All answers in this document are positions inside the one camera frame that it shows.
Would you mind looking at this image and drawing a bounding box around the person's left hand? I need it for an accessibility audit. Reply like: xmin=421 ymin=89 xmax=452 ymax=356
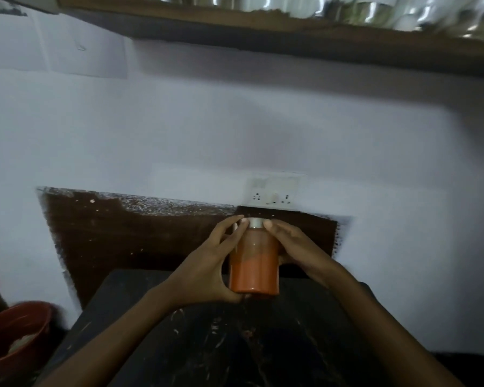
xmin=161 ymin=215 xmax=250 ymax=309

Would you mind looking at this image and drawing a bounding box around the person's right hand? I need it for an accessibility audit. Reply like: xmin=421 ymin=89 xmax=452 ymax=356
xmin=263 ymin=219 xmax=354 ymax=291

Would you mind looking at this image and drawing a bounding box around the orange spice jar silver lid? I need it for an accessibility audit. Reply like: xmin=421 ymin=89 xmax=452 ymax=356
xmin=229 ymin=217 xmax=281 ymax=297

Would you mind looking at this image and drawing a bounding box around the brown wooden wall cabinet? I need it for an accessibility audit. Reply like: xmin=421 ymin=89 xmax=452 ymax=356
xmin=0 ymin=0 xmax=484 ymax=79

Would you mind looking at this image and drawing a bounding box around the green spice jar silver lid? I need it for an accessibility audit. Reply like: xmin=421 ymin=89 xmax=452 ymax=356
xmin=346 ymin=0 xmax=396 ymax=31

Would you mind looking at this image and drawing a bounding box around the person's right forearm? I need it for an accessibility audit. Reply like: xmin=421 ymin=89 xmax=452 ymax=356
xmin=326 ymin=271 xmax=465 ymax=387

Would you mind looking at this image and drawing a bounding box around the person's left forearm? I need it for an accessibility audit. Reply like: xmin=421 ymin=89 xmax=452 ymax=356
xmin=36 ymin=284 xmax=186 ymax=387

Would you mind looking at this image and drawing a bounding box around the red plastic pot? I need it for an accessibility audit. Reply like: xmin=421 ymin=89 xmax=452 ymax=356
xmin=0 ymin=301 xmax=53 ymax=387

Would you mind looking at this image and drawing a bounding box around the white wall socket plate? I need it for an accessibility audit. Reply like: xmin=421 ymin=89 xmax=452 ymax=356
xmin=244 ymin=173 xmax=307 ymax=210

